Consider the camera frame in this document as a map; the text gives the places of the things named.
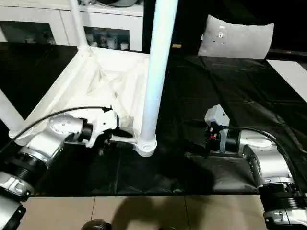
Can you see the white plastic table top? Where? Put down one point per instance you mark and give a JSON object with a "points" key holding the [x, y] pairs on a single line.
{"points": [[72, 79]]}

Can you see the white plastic table leg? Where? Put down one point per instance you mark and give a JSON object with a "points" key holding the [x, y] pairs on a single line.
{"points": [[9, 112], [158, 60], [79, 28]]}

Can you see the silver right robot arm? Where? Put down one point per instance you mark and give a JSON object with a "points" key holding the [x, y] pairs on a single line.
{"points": [[263, 158]]}

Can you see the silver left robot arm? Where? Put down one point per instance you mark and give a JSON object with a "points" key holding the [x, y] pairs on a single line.
{"points": [[52, 141]]}

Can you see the white plastic upturned table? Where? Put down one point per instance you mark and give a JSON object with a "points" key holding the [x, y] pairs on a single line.
{"points": [[239, 95]]}

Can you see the dark robot leg part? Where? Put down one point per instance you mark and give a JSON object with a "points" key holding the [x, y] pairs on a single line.
{"points": [[96, 225]]}

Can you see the white cup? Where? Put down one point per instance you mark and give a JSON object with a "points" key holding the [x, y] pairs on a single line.
{"points": [[123, 45]]}

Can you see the white board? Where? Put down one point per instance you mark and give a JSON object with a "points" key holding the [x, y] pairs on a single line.
{"points": [[290, 76]]}

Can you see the yellow label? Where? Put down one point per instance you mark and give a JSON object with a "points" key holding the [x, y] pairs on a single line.
{"points": [[176, 45]]}

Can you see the grey cushion with holes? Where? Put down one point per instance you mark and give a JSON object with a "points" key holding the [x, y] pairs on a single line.
{"points": [[239, 40]]}

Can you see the black screen with red light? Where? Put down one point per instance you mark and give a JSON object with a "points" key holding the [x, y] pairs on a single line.
{"points": [[287, 54]]}

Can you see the black cabinet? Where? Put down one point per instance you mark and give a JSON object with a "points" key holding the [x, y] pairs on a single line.
{"points": [[187, 24]]}

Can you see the grey rice cooker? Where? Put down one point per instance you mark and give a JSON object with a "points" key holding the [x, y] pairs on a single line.
{"points": [[122, 2]]}

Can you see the dark clutter pile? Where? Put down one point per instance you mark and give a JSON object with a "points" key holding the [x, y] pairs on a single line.
{"points": [[87, 2]]}

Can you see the white cabinet with glass doors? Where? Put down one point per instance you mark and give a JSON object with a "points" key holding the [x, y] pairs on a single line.
{"points": [[48, 16]]}

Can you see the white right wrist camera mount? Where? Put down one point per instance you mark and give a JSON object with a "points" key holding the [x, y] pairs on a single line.
{"points": [[217, 115]]}

